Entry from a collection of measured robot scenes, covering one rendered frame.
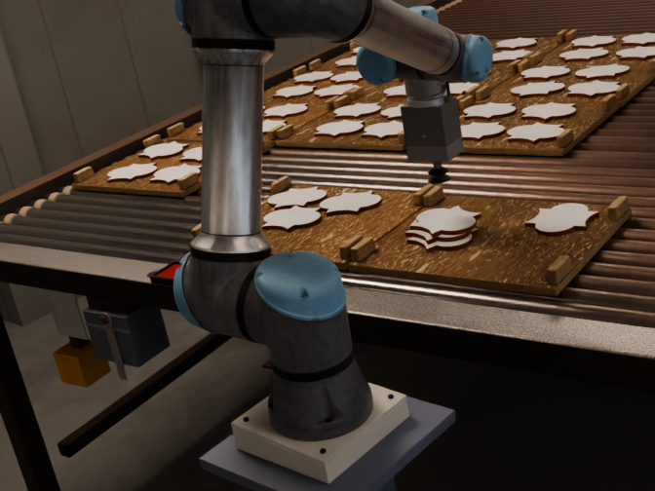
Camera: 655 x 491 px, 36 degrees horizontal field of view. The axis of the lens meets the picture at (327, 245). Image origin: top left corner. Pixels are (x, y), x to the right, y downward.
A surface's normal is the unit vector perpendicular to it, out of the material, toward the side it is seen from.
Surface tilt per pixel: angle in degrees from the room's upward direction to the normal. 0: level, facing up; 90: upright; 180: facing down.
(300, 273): 10
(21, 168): 90
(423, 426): 0
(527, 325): 0
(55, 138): 90
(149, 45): 90
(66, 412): 0
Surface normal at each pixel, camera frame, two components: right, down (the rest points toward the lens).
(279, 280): -0.04, -0.88
